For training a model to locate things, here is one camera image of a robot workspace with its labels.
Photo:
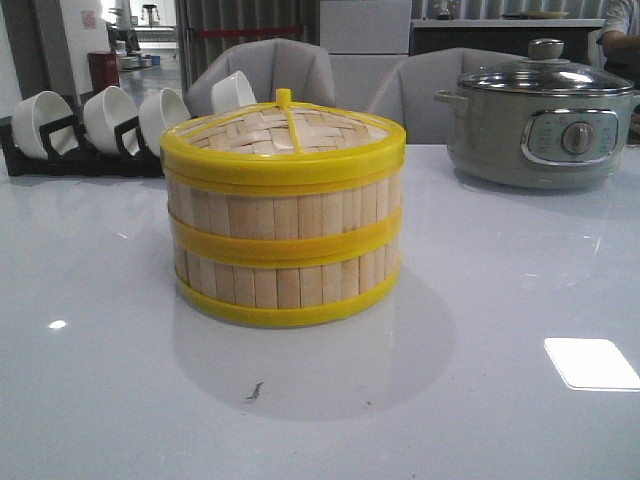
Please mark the bamboo steamer tray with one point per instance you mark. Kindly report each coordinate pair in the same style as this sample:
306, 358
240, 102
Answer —
286, 231
287, 297

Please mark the woven bamboo steamer lid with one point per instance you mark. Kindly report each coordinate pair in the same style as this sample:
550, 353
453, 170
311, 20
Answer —
283, 148

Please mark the right grey chair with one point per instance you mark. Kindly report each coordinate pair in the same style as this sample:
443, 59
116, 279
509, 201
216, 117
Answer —
405, 94

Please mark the grey chair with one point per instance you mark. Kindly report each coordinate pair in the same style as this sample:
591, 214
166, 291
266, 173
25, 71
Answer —
269, 65
405, 94

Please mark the white bowl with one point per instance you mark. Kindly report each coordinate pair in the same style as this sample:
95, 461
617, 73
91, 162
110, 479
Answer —
102, 113
30, 114
232, 93
158, 113

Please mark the left grey chair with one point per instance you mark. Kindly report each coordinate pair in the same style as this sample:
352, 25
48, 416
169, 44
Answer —
269, 65

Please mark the white cabinet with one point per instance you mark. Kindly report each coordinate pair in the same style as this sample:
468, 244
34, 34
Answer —
364, 40

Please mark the red barrier tape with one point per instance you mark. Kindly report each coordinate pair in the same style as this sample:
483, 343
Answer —
239, 33

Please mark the dark counter with shelf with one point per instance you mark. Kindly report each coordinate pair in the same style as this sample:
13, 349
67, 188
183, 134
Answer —
508, 36

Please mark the black bowl rack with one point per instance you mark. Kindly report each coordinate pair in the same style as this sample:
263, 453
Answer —
71, 153

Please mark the grey electric cooking pot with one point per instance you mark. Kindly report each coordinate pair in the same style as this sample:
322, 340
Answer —
537, 141

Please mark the red bin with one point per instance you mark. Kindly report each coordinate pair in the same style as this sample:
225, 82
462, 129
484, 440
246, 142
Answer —
103, 70

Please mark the glass pot lid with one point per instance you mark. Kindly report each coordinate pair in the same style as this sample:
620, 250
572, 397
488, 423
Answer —
545, 72

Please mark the seated person at right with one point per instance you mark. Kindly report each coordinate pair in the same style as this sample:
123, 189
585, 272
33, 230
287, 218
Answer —
619, 38

